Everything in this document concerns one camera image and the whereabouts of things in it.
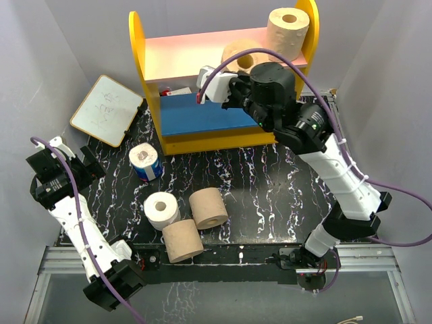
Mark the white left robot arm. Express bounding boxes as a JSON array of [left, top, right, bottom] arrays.
[[26, 138, 145, 316]]

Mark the blue wrapped white paper roll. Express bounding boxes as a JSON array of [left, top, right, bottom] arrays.
[[129, 142, 163, 182]]

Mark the black marble table mat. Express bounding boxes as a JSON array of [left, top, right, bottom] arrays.
[[84, 110, 335, 244]]

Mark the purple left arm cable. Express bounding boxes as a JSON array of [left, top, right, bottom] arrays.
[[30, 136, 148, 324]]

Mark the small whiteboard with wooden frame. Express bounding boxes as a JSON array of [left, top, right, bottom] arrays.
[[70, 75, 144, 148]]

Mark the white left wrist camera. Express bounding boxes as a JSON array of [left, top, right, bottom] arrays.
[[49, 136, 76, 160]]

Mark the brown paper roll front edge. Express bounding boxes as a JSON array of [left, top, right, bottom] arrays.
[[162, 219, 204, 263]]

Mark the red white box behind shelf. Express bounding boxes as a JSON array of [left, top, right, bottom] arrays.
[[159, 87, 192, 97]]

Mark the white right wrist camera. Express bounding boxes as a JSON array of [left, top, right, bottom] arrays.
[[196, 65, 238, 105]]

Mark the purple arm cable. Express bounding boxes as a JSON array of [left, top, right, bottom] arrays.
[[198, 48, 426, 294], [30, 136, 148, 324]]

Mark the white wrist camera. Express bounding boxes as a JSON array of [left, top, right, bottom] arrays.
[[196, 65, 238, 105], [49, 136, 76, 160]]

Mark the brown paper roll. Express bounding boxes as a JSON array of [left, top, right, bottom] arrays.
[[266, 7, 310, 61], [221, 38, 268, 74], [189, 188, 228, 230]]

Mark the yellow pink blue shelf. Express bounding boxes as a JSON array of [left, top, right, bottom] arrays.
[[128, 0, 321, 156]]

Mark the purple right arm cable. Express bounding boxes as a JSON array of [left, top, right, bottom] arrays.
[[198, 48, 426, 294]]

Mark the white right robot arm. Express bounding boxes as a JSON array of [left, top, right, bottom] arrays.
[[220, 62, 392, 268]]

